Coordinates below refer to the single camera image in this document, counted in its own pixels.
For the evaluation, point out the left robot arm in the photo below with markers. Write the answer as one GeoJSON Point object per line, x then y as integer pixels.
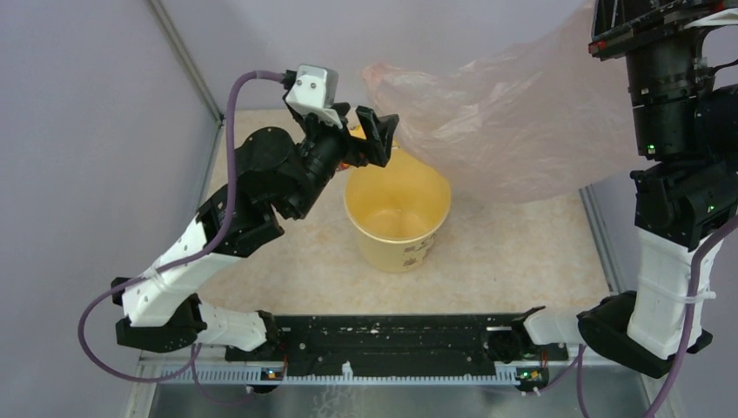
{"type": "Point", "coordinates": [276, 177]}

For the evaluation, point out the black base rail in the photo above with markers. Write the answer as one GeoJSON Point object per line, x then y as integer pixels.
{"type": "Point", "coordinates": [397, 345]}

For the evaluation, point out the grey cable duct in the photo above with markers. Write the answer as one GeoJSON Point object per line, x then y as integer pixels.
{"type": "Point", "coordinates": [272, 376]}

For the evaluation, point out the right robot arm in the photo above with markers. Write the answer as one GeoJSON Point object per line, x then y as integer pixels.
{"type": "Point", "coordinates": [686, 203]}

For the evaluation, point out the left aluminium frame post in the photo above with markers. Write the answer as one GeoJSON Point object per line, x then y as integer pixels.
{"type": "Point", "coordinates": [184, 58]}

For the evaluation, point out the yellow trash bin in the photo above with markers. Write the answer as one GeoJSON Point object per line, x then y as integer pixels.
{"type": "Point", "coordinates": [396, 211]}

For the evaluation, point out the translucent pink plastic bag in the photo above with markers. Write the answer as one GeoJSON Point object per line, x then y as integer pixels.
{"type": "Point", "coordinates": [534, 121]}

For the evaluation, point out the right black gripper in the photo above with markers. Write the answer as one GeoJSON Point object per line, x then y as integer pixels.
{"type": "Point", "coordinates": [623, 26]}

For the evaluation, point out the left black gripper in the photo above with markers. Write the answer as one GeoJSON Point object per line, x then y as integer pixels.
{"type": "Point", "coordinates": [358, 151]}

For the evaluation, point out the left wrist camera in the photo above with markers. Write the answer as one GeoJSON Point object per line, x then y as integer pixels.
{"type": "Point", "coordinates": [313, 93]}

